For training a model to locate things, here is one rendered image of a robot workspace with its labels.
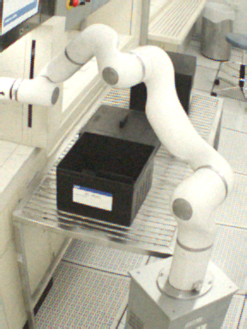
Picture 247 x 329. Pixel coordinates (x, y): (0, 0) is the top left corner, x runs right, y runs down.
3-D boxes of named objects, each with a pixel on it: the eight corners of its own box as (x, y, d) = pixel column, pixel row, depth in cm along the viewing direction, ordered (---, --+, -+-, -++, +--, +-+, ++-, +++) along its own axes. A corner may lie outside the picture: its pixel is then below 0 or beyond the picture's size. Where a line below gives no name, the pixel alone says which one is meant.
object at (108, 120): (147, 170, 235) (149, 141, 228) (75, 155, 241) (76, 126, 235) (165, 136, 259) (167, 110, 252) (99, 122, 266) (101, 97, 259)
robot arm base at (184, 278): (223, 286, 177) (236, 246, 167) (176, 307, 169) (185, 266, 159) (194, 257, 191) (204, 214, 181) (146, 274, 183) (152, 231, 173)
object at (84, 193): (55, 208, 210) (54, 167, 201) (82, 170, 233) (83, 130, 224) (129, 228, 204) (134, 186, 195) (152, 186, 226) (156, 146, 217)
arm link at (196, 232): (221, 237, 171) (236, 171, 159) (188, 268, 159) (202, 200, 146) (190, 223, 177) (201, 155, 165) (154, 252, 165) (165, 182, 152)
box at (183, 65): (188, 123, 271) (192, 75, 258) (126, 112, 275) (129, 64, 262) (194, 98, 295) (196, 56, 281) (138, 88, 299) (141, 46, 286)
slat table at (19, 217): (149, 365, 232) (174, 254, 192) (29, 333, 245) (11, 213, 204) (206, 215, 339) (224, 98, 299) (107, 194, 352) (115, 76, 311)
